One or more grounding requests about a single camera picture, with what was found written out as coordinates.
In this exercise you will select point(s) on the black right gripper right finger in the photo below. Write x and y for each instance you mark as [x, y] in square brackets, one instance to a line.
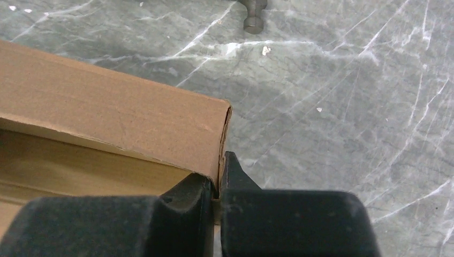
[260, 222]

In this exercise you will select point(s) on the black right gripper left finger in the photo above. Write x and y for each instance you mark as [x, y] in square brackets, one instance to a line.
[176, 223]

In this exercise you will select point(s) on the brown cardboard box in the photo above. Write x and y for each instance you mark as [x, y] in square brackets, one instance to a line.
[69, 128]

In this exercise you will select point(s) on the small hammer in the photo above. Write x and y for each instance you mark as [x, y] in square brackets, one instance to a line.
[254, 23]

